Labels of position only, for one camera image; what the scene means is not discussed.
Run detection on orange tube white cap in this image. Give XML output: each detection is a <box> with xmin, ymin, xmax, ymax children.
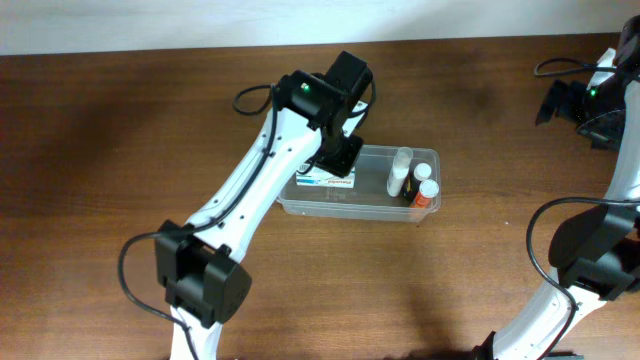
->
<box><xmin>410</xmin><ymin>179</ymin><xmax>440</xmax><ymax>209</ymax></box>

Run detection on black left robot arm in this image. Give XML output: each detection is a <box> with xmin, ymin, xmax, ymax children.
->
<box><xmin>154</xmin><ymin>51</ymin><xmax>375</xmax><ymax>359</ymax></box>

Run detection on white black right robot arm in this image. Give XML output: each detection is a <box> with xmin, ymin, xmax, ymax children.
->
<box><xmin>469</xmin><ymin>17</ymin><xmax>639</xmax><ymax>360</ymax></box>

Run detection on dark syrup bottle white cap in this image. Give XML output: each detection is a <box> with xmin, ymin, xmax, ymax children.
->
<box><xmin>401</xmin><ymin>163</ymin><xmax>432</xmax><ymax>202</ymax></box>

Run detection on black left camera cable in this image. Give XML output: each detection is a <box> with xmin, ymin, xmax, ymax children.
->
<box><xmin>117</xmin><ymin>82</ymin><xmax>377</xmax><ymax>360</ymax></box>

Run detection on clear plastic container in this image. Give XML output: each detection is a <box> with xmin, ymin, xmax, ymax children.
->
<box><xmin>276</xmin><ymin>145</ymin><xmax>441</xmax><ymax>222</ymax></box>

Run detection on white plastic lotion bottle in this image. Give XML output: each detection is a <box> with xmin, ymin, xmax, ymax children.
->
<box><xmin>386</xmin><ymin>147</ymin><xmax>413</xmax><ymax>197</ymax></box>

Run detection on black camera cable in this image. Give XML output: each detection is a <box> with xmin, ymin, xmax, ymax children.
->
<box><xmin>117</xmin><ymin>82</ymin><xmax>377</xmax><ymax>360</ymax></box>
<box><xmin>524</xmin><ymin>57</ymin><xmax>640</xmax><ymax>360</ymax></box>

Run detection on black right camera cable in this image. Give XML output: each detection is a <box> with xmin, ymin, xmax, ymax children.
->
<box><xmin>524</xmin><ymin>57</ymin><xmax>640</xmax><ymax>360</ymax></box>

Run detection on white Panadol medicine box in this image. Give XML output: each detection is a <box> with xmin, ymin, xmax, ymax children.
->
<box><xmin>295</xmin><ymin>163</ymin><xmax>356</xmax><ymax>189</ymax></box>

